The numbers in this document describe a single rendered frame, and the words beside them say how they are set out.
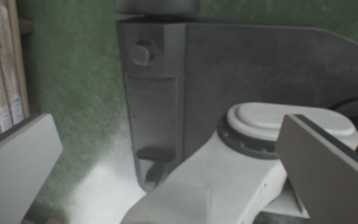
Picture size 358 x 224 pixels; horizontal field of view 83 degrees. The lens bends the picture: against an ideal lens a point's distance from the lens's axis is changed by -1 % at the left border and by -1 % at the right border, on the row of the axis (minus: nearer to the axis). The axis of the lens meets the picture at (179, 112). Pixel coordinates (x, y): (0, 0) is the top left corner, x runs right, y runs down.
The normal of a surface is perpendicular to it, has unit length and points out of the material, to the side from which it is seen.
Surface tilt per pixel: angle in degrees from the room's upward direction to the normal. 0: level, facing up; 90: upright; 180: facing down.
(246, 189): 90
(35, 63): 0
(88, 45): 0
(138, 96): 0
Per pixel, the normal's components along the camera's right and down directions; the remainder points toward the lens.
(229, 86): -0.18, 0.48
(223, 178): 0.01, -0.87
